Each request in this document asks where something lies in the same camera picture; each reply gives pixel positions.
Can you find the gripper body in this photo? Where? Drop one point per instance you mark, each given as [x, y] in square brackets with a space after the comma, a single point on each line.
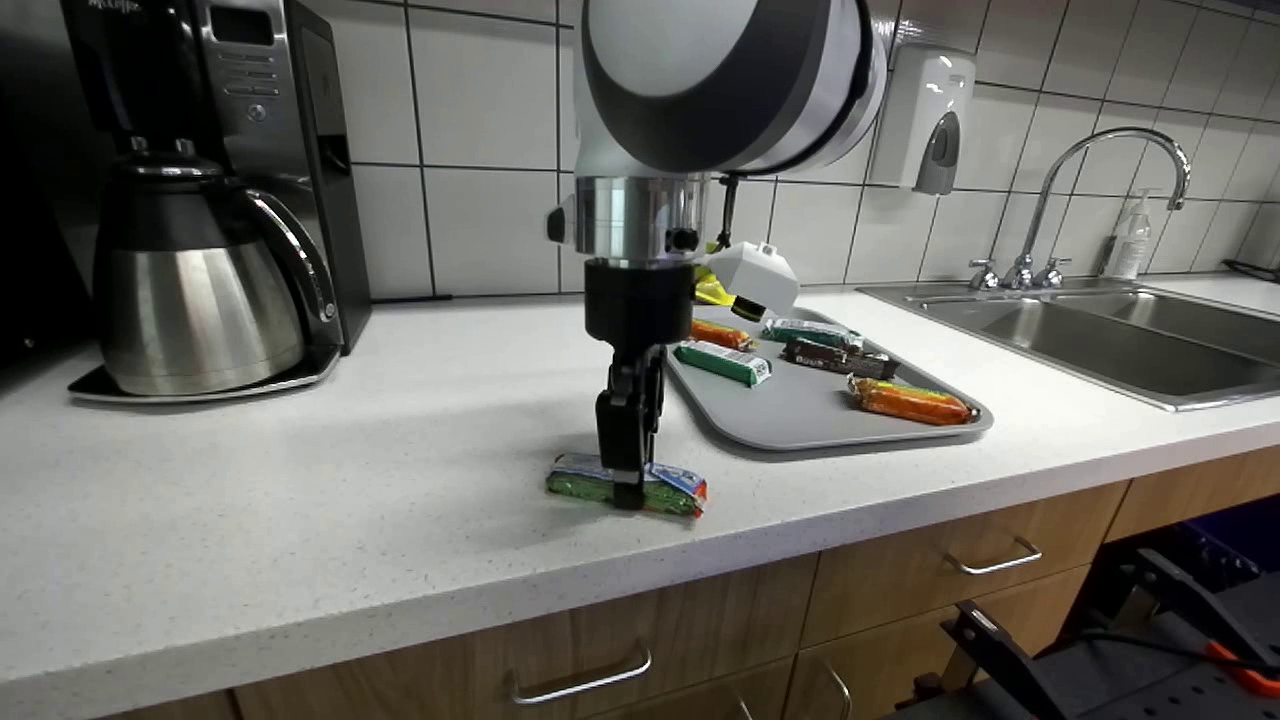
[638, 300]

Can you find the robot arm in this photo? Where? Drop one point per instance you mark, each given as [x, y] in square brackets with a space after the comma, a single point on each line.
[700, 80]

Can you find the yellow snack packet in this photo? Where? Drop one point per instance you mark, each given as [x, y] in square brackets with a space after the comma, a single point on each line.
[712, 290]

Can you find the small orange snack bar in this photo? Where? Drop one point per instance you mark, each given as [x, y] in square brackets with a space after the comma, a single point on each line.
[720, 334]

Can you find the green and white snack bar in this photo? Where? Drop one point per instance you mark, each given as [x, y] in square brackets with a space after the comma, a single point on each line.
[722, 362]

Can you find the teal wrapped snack bar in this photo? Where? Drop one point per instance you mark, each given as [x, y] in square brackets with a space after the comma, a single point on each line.
[810, 332]

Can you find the grey plastic tray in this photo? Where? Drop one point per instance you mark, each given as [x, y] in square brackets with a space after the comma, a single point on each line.
[800, 410]

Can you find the dark brown snack bar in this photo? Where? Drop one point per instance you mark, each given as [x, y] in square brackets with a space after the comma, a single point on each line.
[835, 358]

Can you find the large orange snack bar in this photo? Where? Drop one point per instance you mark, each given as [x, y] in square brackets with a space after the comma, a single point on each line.
[910, 402]

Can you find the wooden drawer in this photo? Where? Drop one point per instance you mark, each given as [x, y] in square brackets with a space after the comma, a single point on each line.
[1190, 495]
[900, 575]
[900, 660]
[700, 620]

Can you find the black and steel coffee maker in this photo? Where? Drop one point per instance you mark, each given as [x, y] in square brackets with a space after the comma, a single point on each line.
[300, 120]

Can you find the steel coffee carafe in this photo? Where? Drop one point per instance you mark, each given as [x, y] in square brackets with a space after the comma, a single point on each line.
[200, 300]

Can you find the chrome tap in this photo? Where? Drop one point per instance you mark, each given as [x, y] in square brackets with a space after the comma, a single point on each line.
[1060, 175]

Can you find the steel sink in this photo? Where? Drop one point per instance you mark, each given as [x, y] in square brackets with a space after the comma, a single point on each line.
[1120, 345]

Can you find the clear pump bottle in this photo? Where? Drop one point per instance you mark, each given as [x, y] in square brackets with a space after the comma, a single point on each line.
[1130, 245]

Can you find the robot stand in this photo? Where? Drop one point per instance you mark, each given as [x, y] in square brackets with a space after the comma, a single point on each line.
[1100, 680]

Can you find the orange clamp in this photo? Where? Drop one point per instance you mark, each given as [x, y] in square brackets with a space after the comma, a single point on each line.
[1245, 675]

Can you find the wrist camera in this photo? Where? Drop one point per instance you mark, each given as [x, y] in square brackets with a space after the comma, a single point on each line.
[755, 272]

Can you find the white wall soap dispenser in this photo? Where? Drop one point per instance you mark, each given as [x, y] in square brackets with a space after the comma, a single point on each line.
[920, 110]

